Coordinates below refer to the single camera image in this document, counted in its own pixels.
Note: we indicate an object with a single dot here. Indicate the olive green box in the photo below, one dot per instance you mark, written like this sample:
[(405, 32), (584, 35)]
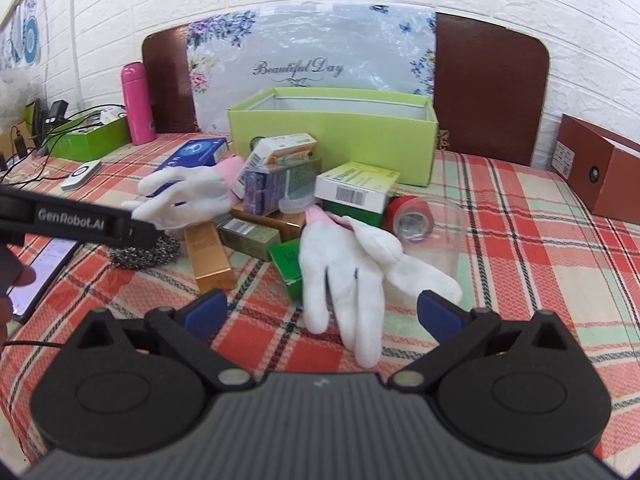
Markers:
[(250, 237)]

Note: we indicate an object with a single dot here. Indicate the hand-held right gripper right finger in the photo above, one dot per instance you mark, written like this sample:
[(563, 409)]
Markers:
[(440, 316)]

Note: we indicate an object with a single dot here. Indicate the pink thermos bottle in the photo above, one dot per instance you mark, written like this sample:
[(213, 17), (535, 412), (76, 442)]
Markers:
[(137, 105)]

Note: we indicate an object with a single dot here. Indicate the green packet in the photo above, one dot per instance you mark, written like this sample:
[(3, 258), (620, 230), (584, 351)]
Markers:
[(285, 265)]

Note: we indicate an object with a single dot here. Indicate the blue wall poster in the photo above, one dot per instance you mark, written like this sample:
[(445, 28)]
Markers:
[(30, 35)]

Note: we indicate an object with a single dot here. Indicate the white power bank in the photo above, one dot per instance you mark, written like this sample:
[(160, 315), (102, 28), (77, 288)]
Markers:
[(80, 175)]

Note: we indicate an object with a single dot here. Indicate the brown glossy box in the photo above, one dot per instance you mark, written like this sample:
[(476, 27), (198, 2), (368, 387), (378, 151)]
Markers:
[(289, 225)]

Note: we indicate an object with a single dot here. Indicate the red tape roll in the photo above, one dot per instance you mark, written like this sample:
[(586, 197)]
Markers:
[(405, 207)]

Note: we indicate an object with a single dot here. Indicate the white and green medicine box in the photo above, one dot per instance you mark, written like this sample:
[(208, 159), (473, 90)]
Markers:
[(355, 182)]

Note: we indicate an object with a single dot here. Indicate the person's left hand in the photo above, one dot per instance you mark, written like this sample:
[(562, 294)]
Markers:
[(24, 276)]

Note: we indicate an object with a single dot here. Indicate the black charger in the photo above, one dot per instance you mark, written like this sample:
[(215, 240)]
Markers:
[(56, 112)]

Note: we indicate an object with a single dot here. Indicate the small white box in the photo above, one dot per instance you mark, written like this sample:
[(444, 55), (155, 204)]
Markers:
[(112, 115)]

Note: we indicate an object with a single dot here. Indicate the pink cloth items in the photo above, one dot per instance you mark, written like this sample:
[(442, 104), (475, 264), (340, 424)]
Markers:
[(345, 280)]

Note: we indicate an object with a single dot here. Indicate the black smartphone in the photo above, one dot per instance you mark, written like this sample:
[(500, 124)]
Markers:
[(45, 270)]

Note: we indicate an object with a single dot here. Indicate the white and orange medicine box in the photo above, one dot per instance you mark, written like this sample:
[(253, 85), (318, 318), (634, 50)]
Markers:
[(280, 147)]

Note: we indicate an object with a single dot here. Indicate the brown cardboard box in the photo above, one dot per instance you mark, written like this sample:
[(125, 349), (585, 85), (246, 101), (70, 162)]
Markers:
[(600, 180)]

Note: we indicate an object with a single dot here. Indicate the steel wool scrubber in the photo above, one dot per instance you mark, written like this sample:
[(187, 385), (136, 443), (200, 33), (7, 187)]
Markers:
[(150, 256)]

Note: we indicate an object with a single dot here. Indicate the clear plastic cup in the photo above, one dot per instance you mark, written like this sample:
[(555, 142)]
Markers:
[(445, 250)]

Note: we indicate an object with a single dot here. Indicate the small green storage box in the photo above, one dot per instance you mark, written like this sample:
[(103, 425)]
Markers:
[(95, 142)]

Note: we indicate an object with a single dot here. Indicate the blue box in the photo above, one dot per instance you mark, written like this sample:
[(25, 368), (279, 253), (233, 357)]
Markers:
[(195, 152)]

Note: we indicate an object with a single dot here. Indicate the lime green cardboard box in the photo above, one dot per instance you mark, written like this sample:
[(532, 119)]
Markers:
[(350, 140)]

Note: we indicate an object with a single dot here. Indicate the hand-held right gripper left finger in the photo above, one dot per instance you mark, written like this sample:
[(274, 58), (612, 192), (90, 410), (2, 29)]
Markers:
[(205, 316)]

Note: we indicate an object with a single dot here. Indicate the clear case with purple box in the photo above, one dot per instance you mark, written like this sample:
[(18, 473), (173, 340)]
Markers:
[(260, 187)]

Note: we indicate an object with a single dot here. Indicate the floral plastic sheet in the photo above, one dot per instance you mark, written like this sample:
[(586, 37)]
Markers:
[(310, 40)]

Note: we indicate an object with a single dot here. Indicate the gold box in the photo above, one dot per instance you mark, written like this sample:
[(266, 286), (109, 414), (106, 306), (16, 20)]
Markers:
[(210, 260)]

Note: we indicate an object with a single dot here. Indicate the plaid tablecloth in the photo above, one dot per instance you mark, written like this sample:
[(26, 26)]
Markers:
[(525, 260)]

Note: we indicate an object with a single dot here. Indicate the dark brown wooden board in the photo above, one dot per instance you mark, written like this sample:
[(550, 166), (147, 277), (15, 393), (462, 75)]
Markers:
[(490, 90)]

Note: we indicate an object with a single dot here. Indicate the white plastic bag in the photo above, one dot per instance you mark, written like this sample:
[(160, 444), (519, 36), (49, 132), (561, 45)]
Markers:
[(12, 92)]

